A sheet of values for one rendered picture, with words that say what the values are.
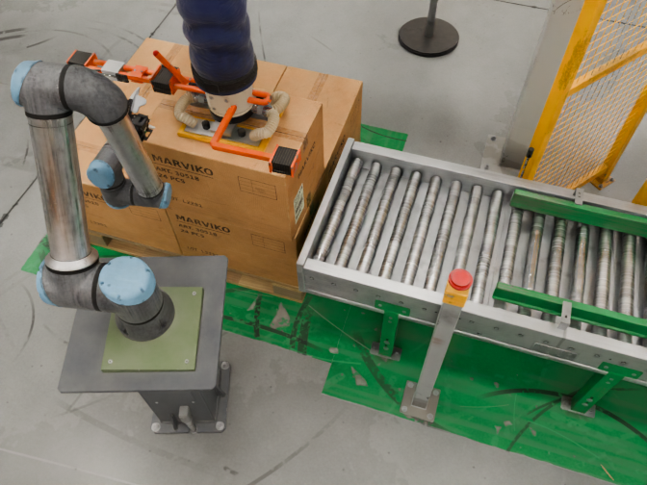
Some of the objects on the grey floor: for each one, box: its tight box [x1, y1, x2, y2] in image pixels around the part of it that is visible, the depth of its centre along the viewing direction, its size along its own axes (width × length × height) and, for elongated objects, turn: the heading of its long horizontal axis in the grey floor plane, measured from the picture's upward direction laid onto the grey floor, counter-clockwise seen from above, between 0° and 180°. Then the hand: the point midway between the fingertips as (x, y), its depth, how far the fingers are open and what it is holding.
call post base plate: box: [400, 380, 440, 422], centre depth 259 cm, size 15×15×3 cm
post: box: [411, 274, 470, 410], centre depth 219 cm, size 7×7×100 cm
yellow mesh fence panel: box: [518, 0, 647, 191], centre depth 230 cm, size 87×10×210 cm, turn 125°
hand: (142, 103), depth 214 cm, fingers open, 14 cm apart
